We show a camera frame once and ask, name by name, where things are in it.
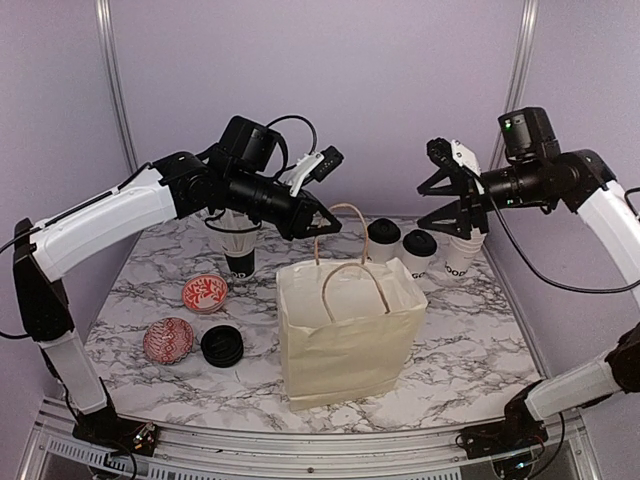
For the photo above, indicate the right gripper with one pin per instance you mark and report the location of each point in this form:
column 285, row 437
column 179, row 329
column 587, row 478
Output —
column 462, row 210

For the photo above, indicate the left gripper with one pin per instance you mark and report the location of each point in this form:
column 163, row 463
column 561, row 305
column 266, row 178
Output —
column 299, row 219

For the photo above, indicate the black cup lid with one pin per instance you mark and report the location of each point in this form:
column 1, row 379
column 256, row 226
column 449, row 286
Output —
column 383, row 231
column 420, row 243

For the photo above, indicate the cream paper bag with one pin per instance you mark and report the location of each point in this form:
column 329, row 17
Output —
column 346, row 328

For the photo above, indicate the white paper coffee cup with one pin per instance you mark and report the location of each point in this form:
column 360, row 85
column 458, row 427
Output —
column 381, row 253

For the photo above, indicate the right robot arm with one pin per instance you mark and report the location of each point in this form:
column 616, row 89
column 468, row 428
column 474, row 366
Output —
column 539, row 174

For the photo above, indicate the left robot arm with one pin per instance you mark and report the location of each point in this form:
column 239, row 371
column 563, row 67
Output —
column 229, row 175

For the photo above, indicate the stack of white cups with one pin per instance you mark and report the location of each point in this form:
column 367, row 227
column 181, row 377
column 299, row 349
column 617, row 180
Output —
column 459, row 257

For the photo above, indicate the black cup with straws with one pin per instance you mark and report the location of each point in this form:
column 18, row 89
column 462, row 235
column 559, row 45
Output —
column 237, row 236

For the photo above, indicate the red floral bowl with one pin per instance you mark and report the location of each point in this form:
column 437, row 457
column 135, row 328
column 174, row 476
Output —
column 205, row 293

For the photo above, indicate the stack of black lids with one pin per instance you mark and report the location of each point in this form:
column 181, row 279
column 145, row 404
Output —
column 222, row 346

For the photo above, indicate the red patterned bowl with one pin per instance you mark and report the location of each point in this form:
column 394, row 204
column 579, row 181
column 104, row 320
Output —
column 168, row 341

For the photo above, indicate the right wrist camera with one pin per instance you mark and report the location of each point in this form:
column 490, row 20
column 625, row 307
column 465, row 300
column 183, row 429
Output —
column 452, row 156

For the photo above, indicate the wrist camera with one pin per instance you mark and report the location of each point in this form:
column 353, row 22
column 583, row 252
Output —
column 452, row 156
column 313, row 167

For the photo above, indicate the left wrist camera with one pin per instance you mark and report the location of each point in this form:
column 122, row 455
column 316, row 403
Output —
column 313, row 167

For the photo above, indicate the right aluminium post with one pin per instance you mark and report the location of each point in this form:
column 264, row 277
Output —
column 522, row 56

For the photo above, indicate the aluminium post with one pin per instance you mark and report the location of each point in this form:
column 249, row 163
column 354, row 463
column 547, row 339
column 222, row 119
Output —
column 522, row 56
column 108, row 47

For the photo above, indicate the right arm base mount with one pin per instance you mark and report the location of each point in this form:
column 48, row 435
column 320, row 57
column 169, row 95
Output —
column 518, row 430

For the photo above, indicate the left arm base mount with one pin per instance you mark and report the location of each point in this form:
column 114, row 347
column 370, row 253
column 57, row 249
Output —
column 106, row 428

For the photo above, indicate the left aluminium post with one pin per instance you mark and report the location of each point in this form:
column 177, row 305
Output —
column 108, row 47

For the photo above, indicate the aluminium front rail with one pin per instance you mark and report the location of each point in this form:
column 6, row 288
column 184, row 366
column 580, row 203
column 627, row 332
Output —
column 188, row 452

